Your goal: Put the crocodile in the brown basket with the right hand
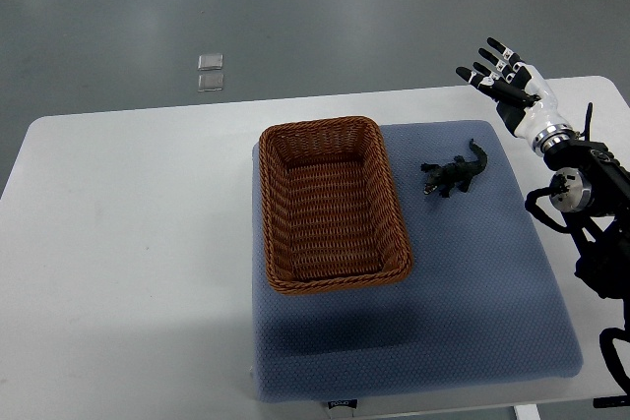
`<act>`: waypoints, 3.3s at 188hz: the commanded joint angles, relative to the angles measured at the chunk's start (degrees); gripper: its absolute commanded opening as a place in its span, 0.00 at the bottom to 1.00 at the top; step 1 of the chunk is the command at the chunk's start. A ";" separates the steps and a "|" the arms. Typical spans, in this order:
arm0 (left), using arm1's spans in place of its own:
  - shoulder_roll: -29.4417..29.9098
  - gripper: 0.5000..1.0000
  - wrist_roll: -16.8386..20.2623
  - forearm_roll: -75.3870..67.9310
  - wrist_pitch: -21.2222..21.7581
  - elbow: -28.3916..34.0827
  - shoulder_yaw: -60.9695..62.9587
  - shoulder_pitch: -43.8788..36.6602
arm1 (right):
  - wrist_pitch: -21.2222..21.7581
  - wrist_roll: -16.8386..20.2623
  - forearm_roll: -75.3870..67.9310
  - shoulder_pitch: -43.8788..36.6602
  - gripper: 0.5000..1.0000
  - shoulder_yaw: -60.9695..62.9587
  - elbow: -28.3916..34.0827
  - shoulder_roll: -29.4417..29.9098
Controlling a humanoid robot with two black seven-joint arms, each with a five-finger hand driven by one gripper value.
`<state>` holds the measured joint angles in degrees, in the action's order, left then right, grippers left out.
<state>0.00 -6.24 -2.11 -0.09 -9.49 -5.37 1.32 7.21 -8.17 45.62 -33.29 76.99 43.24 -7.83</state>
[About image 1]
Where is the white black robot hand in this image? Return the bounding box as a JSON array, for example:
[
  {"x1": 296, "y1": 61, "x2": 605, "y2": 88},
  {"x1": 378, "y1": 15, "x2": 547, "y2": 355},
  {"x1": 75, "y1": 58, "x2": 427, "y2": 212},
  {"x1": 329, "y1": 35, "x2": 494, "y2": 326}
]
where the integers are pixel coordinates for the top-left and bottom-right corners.
[{"x1": 456, "y1": 37, "x2": 577, "y2": 155}]

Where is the dark toy crocodile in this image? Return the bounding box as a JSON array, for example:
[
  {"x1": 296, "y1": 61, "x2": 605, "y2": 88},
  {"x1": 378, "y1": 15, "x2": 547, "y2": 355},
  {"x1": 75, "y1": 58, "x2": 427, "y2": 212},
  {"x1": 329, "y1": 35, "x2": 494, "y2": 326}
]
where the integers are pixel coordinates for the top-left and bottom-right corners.
[{"x1": 420, "y1": 139, "x2": 488, "y2": 198}]

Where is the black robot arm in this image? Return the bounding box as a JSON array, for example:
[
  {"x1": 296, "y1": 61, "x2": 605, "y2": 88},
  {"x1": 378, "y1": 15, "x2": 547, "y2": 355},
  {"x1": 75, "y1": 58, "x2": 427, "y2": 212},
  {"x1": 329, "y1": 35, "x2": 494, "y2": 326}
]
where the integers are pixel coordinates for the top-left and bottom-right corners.
[{"x1": 525, "y1": 104, "x2": 629, "y2": 408}]

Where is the brown wicker basket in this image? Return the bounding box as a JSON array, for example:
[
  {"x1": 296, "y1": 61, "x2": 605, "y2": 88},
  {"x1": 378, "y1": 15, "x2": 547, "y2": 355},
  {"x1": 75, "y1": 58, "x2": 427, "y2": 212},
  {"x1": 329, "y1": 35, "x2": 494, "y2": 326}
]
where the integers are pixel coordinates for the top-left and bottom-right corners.
[{"x1": 259, "y1": 116, "x2": 413, "y2": 295}]

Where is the blue grey foam mat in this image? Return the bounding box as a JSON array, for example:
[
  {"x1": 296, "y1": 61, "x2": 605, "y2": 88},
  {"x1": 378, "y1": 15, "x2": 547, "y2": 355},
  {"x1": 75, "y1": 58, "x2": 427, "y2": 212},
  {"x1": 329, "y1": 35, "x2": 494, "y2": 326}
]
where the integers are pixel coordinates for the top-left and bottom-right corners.
[{"x1": 252, "y1": 120, "x2": 583, "y2": 402}]

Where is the black table control panel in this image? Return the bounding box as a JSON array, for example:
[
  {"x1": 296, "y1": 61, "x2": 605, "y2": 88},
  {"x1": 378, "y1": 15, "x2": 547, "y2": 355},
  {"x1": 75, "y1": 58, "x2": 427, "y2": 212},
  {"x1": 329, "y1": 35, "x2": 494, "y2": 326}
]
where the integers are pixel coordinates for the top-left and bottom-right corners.
[{"x1": 593, "y1": 394, "x2": 630, "y2": 409}]

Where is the upper floor socket plate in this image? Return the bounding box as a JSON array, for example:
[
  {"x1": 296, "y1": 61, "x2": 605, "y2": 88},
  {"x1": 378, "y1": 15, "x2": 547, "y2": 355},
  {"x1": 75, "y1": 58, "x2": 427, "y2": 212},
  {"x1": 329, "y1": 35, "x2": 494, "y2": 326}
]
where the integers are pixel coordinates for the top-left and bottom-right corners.
[{"x1": 197, "y1": 53, "x2": 223, "y2": 71}]

